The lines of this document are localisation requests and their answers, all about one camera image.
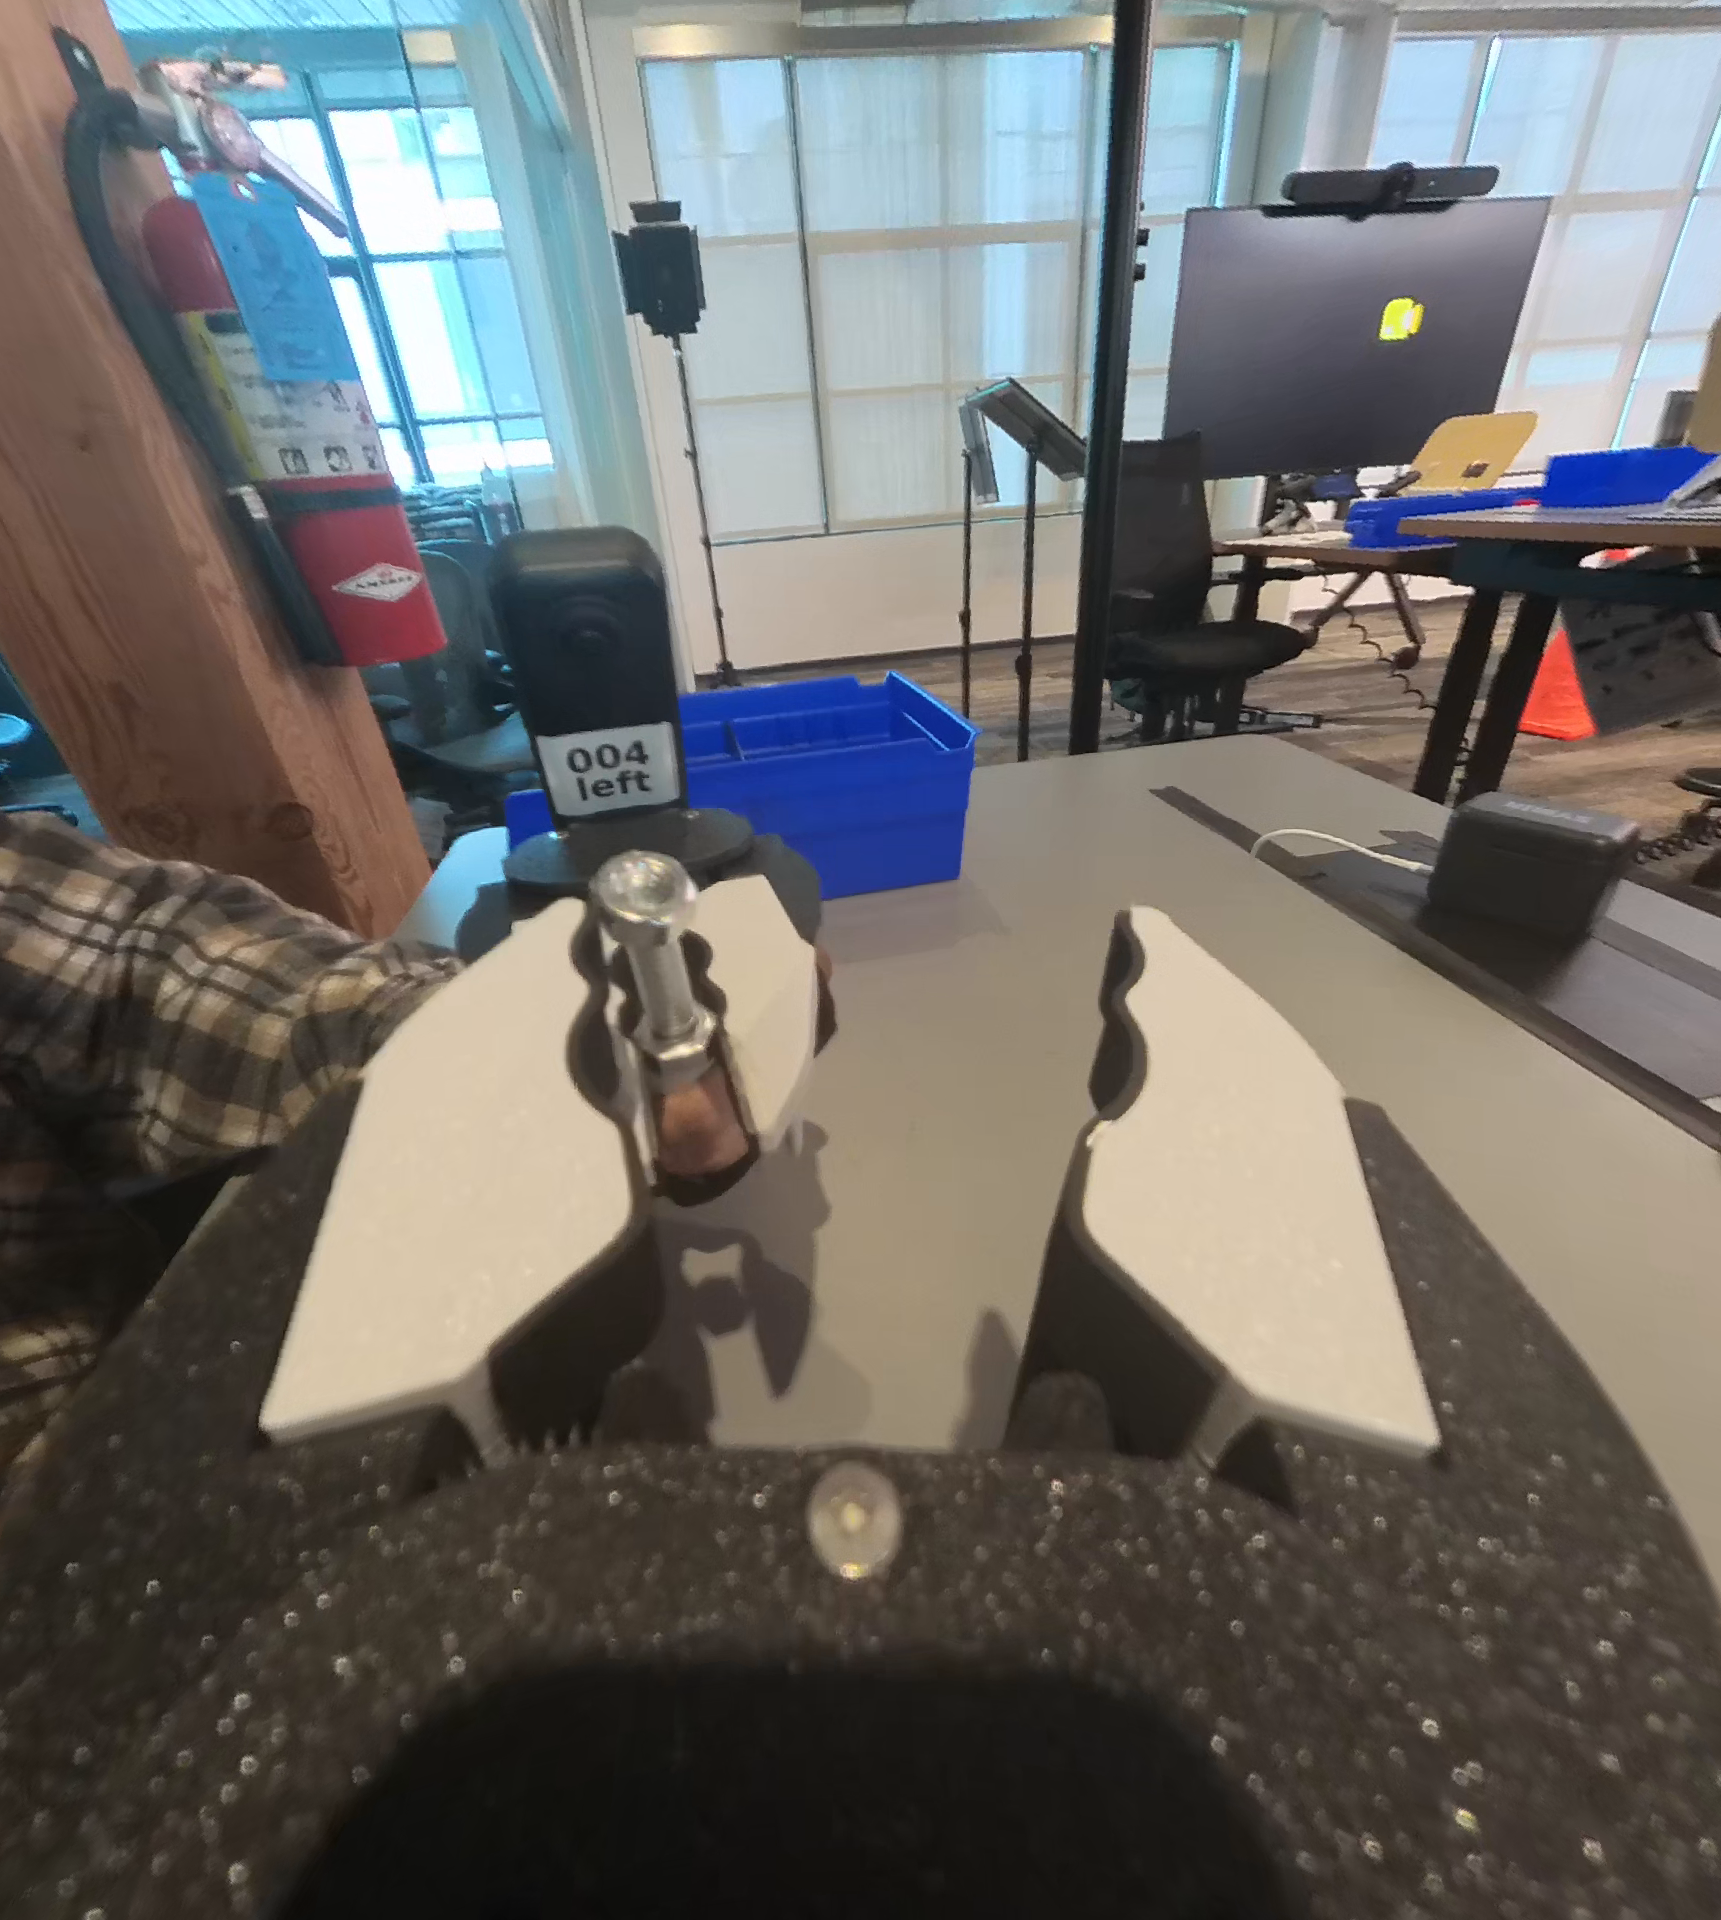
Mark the wooden desk with black legs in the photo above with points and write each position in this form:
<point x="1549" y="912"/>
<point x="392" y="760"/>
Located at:
<point x="1549" y="524"/>

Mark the black webcam bar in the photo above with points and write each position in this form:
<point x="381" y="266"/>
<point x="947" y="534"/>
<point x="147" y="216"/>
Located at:
<point x="1385" y="189"/>

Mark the red fire extinguisher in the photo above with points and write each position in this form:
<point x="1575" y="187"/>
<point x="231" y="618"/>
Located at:
<point x="381" y="585"/>

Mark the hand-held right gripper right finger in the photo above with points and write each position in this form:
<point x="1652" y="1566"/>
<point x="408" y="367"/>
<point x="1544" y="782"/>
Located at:
<point x="1235" y="1215"/>

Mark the black charger cube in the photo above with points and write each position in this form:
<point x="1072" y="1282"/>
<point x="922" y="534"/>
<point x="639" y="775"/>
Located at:
<point x="1528" y="863"/>

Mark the black monitor screen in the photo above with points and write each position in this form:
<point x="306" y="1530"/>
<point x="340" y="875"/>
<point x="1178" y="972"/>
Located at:
<point x="1295" y="345"/>

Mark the yellow wooden panel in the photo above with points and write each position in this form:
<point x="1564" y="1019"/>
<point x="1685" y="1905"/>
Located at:
<point x="1476" y="450"/>

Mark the printed paper sign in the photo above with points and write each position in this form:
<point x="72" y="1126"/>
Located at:
<point x="1647" y="669"/>

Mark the black studio light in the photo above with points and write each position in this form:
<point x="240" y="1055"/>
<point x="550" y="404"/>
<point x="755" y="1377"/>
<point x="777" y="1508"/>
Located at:
<point x="662" y="271"/>

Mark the large blue plastic bin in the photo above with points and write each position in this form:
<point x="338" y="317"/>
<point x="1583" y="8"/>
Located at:
<point x="874" y="810"/>

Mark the orange traffic cone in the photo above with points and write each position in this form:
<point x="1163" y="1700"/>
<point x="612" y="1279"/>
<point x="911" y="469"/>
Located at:
<point x="1557" y="698"/>

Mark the small blue bin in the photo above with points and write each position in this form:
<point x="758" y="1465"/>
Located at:
<point x="1400" y="519"/>
<point x="1610" y="476"/>

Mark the wooden post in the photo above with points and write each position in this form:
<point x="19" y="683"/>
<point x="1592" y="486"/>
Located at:
<point x="51" y="524"/>

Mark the blue paper tag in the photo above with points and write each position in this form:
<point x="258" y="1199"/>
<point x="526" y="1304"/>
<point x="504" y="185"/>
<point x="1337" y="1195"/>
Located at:
<point x="275" y="285"/>

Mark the person's left forearm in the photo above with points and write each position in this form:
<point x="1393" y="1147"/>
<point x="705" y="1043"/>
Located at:
<point x="320" y="1020"/>

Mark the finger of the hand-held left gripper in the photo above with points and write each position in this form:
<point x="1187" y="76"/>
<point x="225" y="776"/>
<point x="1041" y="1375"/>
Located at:
<point x="631" y="1080"/>
<point x="763" y="990"/>

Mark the black metal pole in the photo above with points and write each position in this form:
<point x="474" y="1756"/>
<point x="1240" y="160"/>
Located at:
<point x="1116" y="374"/>

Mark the black music stand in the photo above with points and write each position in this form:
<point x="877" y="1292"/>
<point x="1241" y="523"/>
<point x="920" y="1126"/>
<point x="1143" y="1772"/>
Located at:
<point x="1034" y="421"/>
<point x="978" y="458"/>

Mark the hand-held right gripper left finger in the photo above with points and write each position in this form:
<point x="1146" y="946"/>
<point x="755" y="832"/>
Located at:
<point x="471" y="1201"/>

